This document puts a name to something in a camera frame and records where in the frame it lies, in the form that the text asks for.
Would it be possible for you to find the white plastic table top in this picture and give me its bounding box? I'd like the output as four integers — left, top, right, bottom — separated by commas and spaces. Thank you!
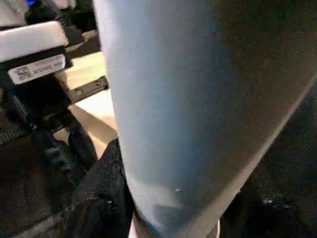
53, 51, 119, 161

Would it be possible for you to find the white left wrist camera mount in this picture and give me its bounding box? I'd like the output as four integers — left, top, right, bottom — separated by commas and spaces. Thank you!
0, 20, 69, 85

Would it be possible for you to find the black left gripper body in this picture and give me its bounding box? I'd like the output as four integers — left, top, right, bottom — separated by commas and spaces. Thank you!
0, 71, 75, 149

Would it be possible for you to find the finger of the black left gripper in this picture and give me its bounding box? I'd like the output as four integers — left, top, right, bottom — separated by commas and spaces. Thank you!
67, 123, 99, 172
67, 76, 110, 103

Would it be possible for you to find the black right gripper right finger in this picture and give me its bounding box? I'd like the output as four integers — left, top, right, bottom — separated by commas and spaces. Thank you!
219, 173, 317, 238

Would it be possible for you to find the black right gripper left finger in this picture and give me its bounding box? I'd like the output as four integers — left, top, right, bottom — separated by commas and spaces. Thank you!
66, 138, 135, 238

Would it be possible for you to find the white plastic table leg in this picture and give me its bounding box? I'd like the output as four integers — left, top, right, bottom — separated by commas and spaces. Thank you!
92, 0, 317, 238

